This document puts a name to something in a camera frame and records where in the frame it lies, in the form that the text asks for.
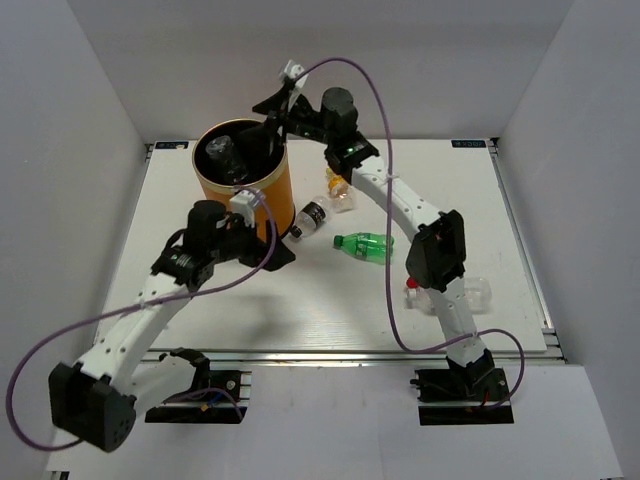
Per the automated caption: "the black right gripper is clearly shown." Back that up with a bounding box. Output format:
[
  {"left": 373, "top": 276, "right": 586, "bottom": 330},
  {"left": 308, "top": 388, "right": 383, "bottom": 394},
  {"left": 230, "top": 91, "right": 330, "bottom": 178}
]
[{"left": 240, "top": 85, "right": 338, "bottom": 154}]

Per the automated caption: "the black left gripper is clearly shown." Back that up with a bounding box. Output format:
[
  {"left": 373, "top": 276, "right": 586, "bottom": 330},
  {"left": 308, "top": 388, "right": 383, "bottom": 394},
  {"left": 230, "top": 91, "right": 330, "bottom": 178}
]
[{"left": 210, "top": 211, "right": 296, "bottom": 272}]

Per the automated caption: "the clear bottle black cap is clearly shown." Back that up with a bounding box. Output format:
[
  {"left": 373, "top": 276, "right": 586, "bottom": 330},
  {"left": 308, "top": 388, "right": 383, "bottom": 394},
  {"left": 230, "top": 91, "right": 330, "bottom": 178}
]
[{"left": 290, "top": 196, "right": 333, "bottom": 239}]

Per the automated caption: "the clear bottle yellow cap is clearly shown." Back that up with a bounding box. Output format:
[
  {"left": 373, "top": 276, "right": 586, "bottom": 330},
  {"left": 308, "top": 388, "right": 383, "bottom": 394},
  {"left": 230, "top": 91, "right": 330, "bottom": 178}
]
[{"left": 325, "top": 168, "right": 356, "bottom": 213}]

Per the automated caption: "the green plastic bottle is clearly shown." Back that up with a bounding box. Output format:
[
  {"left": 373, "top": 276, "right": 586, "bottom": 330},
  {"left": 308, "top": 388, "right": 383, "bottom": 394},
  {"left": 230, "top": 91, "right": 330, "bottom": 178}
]
[{"left": 333, "top": 232, "right": 395, "bottom": 265}]

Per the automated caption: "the clear bottle blue orange label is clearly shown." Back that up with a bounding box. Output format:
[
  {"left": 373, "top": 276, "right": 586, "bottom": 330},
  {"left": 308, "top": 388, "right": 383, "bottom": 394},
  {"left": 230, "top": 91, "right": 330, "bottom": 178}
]
[{"left": 404, "top": 277, "right": 492, "bottom": 316}]

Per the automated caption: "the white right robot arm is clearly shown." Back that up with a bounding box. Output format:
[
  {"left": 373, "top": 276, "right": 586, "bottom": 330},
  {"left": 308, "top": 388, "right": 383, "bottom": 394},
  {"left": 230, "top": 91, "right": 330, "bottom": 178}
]
[{"left": 252, "top": 81, "right": 494, "bottom": 399}]

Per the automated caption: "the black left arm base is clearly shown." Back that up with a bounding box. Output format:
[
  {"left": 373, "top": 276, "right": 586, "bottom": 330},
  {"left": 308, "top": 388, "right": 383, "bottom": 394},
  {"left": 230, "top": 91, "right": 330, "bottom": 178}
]
[{"left": 144, "top": 370, "right": 252, "bottom": 425}]

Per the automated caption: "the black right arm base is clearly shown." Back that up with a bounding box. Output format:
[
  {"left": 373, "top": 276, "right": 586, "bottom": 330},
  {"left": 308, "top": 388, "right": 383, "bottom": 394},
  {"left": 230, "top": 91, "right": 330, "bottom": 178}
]
[{"left": 410, "top": 368, "right": 514, "bottom": 426}]

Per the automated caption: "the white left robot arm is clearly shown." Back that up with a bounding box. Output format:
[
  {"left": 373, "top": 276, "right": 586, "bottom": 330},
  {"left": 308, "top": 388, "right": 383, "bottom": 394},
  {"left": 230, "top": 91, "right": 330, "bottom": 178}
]
[{"left": 48, "top": 188, "right": 295, "bottom": 452}]

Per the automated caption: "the orange cylindrical bin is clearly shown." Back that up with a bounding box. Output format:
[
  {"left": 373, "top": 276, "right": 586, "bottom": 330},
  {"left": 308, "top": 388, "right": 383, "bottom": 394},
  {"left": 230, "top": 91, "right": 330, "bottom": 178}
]
[{"left": 191, "top": 118, "right": 296, "bottom": 240}]

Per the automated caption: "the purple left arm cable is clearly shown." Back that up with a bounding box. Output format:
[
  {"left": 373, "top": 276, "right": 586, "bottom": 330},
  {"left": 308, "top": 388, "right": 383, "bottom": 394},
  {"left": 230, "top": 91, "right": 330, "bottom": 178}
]
[{"left": 8, "top": 188, "right": 279, "bottom": 452}]

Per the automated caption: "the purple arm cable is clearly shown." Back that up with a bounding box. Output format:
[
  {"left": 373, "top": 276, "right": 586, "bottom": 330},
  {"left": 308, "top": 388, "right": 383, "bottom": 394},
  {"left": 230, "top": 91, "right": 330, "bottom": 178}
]
[
  {"left": 292, "top": 58, "right": 526, "bottom": 412},
  {"left": 8, "top": 188, "right": 279, "bottom": 452}
]

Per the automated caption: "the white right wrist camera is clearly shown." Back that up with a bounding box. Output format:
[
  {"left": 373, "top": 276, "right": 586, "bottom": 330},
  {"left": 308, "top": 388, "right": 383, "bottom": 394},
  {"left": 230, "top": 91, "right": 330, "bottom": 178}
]
[{"left": 279, "top": 59, "right": 306, "bottom": 109}]

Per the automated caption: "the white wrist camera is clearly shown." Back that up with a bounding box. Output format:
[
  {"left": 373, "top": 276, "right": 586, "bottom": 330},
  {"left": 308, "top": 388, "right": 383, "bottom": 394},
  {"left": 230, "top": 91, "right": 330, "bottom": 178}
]
[
  {"left": 229, "top": 187, "right": 265, "bottom": 227},
  {"left": 279, "top": 59, "right": 306, "bottom": 109}
]

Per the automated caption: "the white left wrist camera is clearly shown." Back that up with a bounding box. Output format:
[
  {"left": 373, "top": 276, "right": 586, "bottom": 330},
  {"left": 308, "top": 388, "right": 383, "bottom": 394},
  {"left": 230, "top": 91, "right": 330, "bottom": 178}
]
[{"left": 229, "top": 187, "right": 265, "bottom": 227}]

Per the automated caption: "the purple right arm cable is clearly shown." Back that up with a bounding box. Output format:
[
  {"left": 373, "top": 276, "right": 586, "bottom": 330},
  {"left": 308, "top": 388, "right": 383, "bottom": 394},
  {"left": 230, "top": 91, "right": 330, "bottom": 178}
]
[{"left": 292, "top": 58, "right": 526, "bottom": 412}]

